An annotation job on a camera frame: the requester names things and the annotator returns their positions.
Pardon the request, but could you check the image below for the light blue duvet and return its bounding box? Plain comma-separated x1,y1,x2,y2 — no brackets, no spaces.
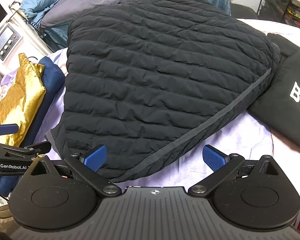
19,0,59,26

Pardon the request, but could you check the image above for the black quilted jacket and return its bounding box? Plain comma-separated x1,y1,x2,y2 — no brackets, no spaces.
52,0,281,183

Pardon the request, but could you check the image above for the black garment white lettering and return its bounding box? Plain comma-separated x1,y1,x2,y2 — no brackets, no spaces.
248,34,300,147

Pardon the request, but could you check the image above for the gold shiny fabric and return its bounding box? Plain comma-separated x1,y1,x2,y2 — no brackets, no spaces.
0,53,46,147

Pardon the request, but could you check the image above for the white device with screen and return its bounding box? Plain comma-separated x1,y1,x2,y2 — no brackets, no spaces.
0,0,49,75

